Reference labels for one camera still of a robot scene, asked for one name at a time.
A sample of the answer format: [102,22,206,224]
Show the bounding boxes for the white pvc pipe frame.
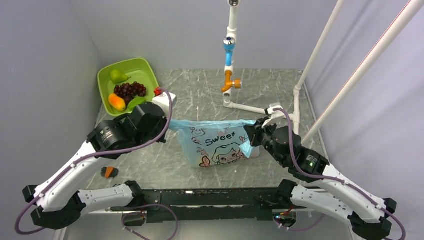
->
[221,0,424,145]

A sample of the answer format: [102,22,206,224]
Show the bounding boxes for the green fake pear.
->
[109,69,130,84]

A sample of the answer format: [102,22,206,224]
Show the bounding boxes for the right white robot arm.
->
[244,118,397,240]

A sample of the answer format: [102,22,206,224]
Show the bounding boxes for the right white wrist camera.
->
[261,102,286,129]

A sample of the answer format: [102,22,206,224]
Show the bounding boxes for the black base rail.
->
[110,187,309,223]

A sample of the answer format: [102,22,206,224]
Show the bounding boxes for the green fake fruit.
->
[127,96,146,111]

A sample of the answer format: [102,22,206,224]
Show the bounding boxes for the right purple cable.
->
[272,107,407,240]

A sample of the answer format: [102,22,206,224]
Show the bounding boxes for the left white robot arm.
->
[22,102,173,231]

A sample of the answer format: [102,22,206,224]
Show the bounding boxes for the orange fake mango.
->
[108,93,127,112]

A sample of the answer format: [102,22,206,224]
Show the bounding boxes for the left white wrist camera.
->
[151,87,177,116]

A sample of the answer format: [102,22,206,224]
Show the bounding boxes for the purple cable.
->
[14,88,180,240]
[272,107,407,240]

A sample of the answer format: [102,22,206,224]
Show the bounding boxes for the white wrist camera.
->
[151,87,177,116]
[261,102,286,129]

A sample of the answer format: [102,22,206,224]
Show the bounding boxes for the dark red fake grapes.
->
[113,81,147,105]

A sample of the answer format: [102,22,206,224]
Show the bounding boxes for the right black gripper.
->
[244,115,286,165]

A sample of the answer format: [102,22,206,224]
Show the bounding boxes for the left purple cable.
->
[14,88,180,240]

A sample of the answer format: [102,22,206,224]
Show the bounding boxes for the blue printed plastic bag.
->
[169,119,260,168]

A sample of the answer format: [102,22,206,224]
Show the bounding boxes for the orange black small object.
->
[100,166,119,179]

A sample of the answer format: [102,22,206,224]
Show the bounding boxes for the green plastic tray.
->
[97,58,159,117]

